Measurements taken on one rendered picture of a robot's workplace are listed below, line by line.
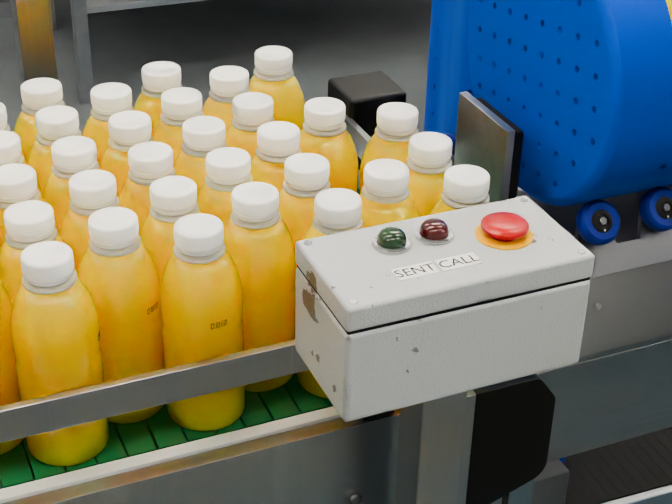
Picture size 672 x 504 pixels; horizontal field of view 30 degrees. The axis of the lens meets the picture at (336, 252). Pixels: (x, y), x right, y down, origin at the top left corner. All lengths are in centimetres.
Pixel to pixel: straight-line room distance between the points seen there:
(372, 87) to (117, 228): 52
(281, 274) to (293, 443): 14
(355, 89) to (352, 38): 286
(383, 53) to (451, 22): 241
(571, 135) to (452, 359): 37
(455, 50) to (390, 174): 72
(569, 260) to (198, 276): 28
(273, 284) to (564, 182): 35
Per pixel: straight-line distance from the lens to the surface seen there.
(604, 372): 136
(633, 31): 117
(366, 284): 88
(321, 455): 108
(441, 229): 93
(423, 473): 103
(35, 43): 145
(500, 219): 95
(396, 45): 423
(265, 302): 105
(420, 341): 90
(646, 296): 132
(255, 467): 106
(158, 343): 105
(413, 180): 112
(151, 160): 109
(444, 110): 182
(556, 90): 124
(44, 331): 97
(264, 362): 103
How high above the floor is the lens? 158
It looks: 31 degrees down
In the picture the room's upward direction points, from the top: 1 degrees clockwise
